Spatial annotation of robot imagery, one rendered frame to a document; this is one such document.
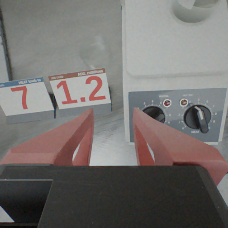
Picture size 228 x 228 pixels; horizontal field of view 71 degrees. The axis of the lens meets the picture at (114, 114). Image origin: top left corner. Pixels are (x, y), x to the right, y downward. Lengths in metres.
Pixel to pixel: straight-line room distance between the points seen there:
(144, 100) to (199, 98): 0.07
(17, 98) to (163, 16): 0.25
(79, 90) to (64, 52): 0.10
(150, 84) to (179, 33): 0.07
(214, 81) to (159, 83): 0.06
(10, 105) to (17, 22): 0.18
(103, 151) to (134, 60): 0.15
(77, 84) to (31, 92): 0.08
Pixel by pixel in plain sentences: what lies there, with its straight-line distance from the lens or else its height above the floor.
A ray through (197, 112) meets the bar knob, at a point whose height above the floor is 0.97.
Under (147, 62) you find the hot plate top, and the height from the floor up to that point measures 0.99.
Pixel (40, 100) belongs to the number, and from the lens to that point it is 0.30.
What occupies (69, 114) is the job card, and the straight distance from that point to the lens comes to 0.28.
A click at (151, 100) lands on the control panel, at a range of 0.21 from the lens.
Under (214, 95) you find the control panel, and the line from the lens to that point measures 0.23.
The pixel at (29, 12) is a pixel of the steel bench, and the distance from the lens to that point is 0.43.
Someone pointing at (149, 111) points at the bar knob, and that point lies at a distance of 0.21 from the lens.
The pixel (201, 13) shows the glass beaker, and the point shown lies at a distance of 0.22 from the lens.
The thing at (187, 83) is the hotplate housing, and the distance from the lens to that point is 0.22.
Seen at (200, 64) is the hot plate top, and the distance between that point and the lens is 0.21.
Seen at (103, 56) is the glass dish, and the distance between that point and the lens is 0.31.
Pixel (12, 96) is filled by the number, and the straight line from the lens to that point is 0.32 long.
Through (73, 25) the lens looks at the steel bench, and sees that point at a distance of 0.36.
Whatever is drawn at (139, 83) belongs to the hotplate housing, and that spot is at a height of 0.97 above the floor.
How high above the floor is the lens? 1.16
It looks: 77 degrees down
